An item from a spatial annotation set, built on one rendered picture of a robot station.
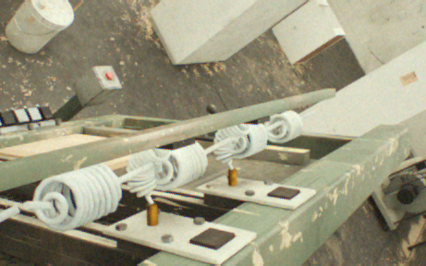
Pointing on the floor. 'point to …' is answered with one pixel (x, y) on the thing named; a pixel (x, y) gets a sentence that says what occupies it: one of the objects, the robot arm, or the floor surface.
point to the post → (68, 109)
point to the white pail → (38, 23)
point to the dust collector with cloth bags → (414, 187)
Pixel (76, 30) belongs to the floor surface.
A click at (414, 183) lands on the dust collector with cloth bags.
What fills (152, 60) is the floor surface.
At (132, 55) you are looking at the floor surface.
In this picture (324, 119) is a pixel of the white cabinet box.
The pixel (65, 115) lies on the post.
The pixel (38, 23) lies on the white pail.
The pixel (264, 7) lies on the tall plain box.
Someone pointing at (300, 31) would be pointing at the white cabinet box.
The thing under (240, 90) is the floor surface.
